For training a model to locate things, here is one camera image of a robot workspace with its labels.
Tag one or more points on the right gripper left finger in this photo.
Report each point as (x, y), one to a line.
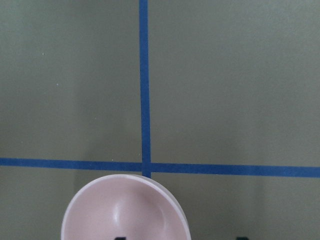
(120, 238)

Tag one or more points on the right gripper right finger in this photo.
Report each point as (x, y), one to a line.
(241, 238)

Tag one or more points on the pink bowl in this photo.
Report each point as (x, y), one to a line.
(124, 205)

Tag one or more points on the blue tape line crosswise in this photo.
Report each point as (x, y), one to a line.
(174, 168)

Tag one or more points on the blue tape line centre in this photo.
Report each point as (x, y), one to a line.
(144, 89)

